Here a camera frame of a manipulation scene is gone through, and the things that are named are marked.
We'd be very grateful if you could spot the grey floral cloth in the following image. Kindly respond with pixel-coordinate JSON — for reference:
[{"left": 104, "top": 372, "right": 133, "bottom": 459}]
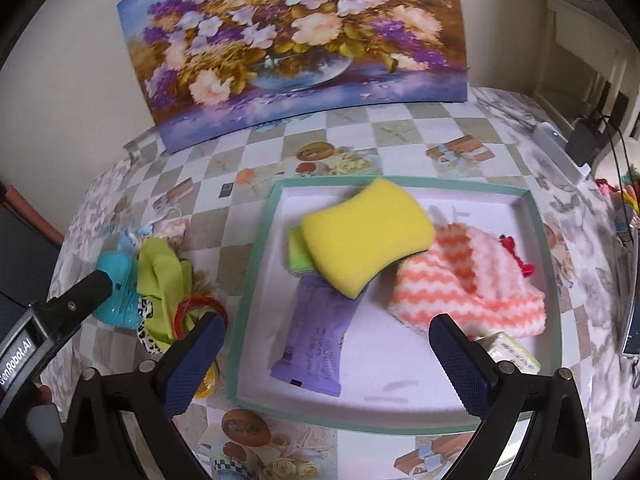
[{"left": 40, "top": 85, "right": 640, "bottom": 480}]

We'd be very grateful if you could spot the white tray with teal rim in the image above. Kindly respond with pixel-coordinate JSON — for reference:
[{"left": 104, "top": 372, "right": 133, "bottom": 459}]
[{"left": 227, "top": 176, "right": 561, "bottom": 433}]

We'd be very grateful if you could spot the white wooden shelf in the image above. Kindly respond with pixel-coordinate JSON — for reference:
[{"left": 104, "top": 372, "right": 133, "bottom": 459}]
[{"left": 532, "top": 0, "right": 640, "bottom": 141}]

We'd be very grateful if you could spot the purple packet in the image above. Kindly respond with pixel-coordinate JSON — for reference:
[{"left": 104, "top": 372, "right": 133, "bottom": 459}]
[{"left": 270, "top": 277, "right": 363, "bottom": 397}]

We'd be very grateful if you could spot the pile of colourful craft items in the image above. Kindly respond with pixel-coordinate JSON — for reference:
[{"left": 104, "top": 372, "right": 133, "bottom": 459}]
[{"left": 597, "top": 165, "right": 640, "bottom": 246}]

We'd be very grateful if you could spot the yellow sponge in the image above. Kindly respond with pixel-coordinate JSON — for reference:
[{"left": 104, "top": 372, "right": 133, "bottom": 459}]
[{"left": 300, "top": 177, "right": 436, "bottom": 301}]

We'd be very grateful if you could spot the black and white spotted scrunchie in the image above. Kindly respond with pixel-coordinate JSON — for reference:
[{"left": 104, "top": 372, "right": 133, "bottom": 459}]
[{"left": 136, "top": 296, "right": 163, "bottom": 355}]

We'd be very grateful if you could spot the red pink pipe cleaner knot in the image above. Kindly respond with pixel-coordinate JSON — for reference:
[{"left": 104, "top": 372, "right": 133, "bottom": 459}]
[{"left": 497, "top": 234, "right": 537, "bottom": 277}]

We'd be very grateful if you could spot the red ring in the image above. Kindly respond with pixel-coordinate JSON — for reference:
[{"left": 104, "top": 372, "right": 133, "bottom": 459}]
[{"left": 172, "top": 295, "right": 228, "bottom": 336}]

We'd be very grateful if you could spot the teal toy house box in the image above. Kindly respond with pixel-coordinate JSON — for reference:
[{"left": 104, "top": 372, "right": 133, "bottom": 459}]
[{"left": 95, "top": 251, "right": 143, "bottom": 331}]

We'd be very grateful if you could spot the white power strip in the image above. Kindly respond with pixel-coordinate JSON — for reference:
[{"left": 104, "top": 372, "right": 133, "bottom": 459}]
[{"left": 532, "top": 121, "right": 592, "bottom": 183}]

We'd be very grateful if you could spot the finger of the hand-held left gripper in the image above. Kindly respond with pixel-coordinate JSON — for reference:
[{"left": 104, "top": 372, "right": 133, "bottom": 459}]
[{"left": 30, "top": 270, "right": 115, "bottom": 342}]

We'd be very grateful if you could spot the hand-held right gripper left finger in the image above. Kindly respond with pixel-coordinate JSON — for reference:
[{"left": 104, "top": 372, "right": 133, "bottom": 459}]
[{"left": 59, "top": 311, "right": 228, "bottom": 480}]

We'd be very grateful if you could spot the smartphone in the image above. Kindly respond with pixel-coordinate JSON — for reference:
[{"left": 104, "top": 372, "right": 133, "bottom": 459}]
[{"left": 620, "top": 255, "right": 640, "bottom": 356}]

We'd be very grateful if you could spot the checkered plastic tablecloth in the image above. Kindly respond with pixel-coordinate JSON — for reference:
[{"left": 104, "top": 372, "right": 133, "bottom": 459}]
[{"left": 125, "top": 87, "right": 566, "bottom": 480}]

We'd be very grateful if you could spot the black power adapter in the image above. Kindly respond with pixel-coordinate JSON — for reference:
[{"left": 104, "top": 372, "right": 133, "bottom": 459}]
[{"left": 565, "top": 117, "right": 608, "bottom": 167}]

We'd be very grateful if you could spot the yellow round slipper toy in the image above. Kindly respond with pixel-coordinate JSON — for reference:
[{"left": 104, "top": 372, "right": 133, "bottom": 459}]
[{"left": 192, "top": 360, "right": 221, "bottom": 401}]

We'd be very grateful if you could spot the flower bouquet painting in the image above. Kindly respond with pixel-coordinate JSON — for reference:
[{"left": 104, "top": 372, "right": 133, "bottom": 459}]
[{"left": 116, "top": 0, "right": 471, "bottom": 155}]

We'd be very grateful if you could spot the dark cabinet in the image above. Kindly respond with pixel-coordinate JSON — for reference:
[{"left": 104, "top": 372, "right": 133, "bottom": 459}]
[{"left": 0, "top": 180, "right": 61, "bottom": 341}]

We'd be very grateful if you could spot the reddish brown board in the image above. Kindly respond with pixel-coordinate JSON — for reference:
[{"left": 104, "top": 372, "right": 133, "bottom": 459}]
[{"left": 0, "top": 182, "right": 65, "bottom": 246}]

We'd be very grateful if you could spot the green cloth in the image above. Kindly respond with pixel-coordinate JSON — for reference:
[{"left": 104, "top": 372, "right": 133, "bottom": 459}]
[{"left": 136, "top": 237, "right": 211, "bottom": 356}]

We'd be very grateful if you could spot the pink striped fluffy cloth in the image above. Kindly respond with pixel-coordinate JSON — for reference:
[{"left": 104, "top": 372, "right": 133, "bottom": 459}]
[{"left": 389, "top": 222, "right": 547, "bottom": 338}]

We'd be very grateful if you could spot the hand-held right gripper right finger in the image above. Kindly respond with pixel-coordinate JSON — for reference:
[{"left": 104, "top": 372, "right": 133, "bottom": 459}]
[{"left": 429, "top": 313, "right": 592, "bottom": 480}]

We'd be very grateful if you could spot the black cable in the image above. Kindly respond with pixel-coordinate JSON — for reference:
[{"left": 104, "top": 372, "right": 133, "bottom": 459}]
[{"left": 587, "top": 112, "right": 640, "bottom": 196}]

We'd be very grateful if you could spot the green tissue pack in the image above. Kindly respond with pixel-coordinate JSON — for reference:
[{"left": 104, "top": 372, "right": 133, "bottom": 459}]
[
  {"left": 286, "top": 225, "right": 321, "bottom": 277},
  {"left": 472, "top": 331, "right": 542, "bottom": 375}
]

